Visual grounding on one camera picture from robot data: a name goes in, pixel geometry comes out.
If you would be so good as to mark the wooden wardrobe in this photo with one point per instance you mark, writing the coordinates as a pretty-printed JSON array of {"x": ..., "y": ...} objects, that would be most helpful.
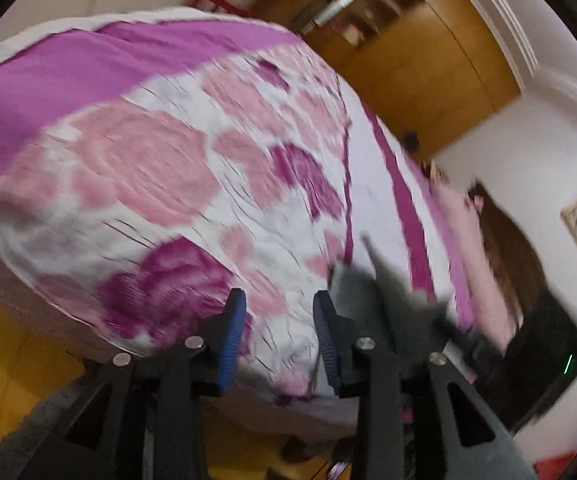
[{"x": 418, "y": 70}]

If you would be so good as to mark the dark brown headboard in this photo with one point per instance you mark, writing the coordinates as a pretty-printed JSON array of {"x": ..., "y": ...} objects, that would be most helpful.
[{"x": 510, "y": 255}]

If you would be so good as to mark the grey pants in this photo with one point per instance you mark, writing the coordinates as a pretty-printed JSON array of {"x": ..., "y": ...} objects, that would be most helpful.
[{"x": 363, "y": 300}]

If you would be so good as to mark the pink pillow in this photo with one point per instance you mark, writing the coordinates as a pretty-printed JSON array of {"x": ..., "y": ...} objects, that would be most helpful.
[{"x": 461, "y": 245}]

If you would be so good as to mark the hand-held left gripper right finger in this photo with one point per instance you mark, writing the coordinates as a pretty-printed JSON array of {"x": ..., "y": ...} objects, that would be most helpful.
[{"x": 324, "y": 332}]

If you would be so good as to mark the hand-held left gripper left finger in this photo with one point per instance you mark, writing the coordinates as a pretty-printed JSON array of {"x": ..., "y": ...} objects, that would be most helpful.
[{"x": 232, "y": 330}]

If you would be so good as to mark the pink floral bedspread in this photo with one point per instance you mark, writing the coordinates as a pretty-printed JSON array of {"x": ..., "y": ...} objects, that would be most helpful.
[{"x": 158, "y": 170}]

